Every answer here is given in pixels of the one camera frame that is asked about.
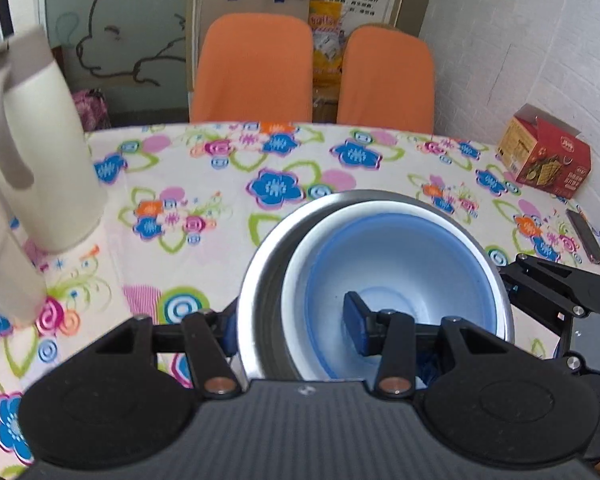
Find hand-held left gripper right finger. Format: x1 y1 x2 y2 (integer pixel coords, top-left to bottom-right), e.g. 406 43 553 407
342 290 518 400

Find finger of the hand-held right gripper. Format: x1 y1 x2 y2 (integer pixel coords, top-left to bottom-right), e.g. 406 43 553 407
499 254 597 318
552 316 588 374

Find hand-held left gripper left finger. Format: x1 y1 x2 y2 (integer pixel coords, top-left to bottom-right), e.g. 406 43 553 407
92 305 246 401

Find white ribbed bowl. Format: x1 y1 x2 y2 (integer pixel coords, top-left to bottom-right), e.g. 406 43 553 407
280 203 502 381

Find blue translucent bowl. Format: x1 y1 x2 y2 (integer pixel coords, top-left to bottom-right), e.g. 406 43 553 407
304 215 496 380

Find stainless steel bowl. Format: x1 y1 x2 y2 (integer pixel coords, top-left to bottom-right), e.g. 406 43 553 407
236 190 516 382

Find dark smartphone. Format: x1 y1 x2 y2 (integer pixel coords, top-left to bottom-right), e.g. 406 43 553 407
565 208 600 266

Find red cardboard box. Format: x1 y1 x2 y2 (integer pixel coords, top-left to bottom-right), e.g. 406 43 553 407
496 104 593 200

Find beige cup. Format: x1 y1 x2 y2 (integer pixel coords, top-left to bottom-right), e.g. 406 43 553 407
0 185 48 326

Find white thermos jug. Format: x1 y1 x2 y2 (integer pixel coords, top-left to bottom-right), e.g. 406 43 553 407
0 25 108 254

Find orange chair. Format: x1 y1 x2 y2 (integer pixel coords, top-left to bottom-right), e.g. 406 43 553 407
336 25 436 135
190 14 315 123

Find purple floral cloth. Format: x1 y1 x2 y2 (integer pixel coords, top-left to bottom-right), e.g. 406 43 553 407
70 89 112 130

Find yellow packet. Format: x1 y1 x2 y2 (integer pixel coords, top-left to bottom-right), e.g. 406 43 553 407
307 0 348 93

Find cardboard box with dark cloth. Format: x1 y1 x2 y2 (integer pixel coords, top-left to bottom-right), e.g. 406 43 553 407
187 0 313 93

